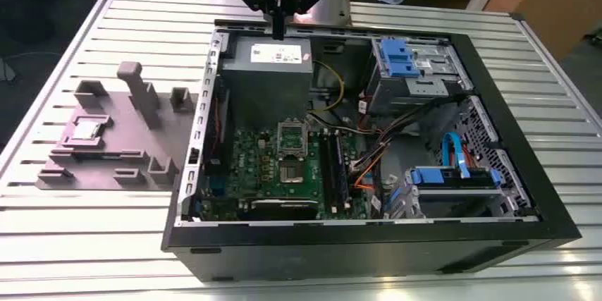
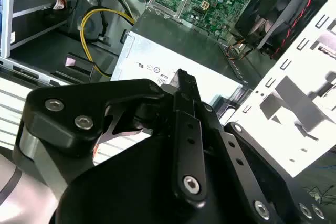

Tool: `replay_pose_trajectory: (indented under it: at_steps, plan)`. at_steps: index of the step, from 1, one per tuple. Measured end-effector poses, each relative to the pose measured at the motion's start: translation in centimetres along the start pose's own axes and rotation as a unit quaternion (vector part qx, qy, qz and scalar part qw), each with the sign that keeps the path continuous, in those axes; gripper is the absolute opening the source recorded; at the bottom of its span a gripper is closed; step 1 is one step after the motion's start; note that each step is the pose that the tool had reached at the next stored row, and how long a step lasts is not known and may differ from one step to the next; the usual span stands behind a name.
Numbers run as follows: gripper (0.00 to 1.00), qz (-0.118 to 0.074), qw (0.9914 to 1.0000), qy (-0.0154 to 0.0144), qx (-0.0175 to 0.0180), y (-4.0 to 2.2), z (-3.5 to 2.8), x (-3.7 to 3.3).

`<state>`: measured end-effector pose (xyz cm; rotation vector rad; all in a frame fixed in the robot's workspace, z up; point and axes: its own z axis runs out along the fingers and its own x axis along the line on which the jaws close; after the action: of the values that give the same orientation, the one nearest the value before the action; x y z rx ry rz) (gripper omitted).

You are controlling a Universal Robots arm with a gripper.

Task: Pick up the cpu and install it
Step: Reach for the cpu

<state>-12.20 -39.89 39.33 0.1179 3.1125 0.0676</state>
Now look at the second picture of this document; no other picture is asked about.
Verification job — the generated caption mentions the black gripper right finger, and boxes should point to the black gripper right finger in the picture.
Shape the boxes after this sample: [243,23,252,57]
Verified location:
[194,76,329,224]

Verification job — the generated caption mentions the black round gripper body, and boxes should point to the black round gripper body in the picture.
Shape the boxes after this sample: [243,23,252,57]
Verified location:
[56,99,253,224]

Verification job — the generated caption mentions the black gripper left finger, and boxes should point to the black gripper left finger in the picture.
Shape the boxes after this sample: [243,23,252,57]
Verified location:
[23,68,208,209]

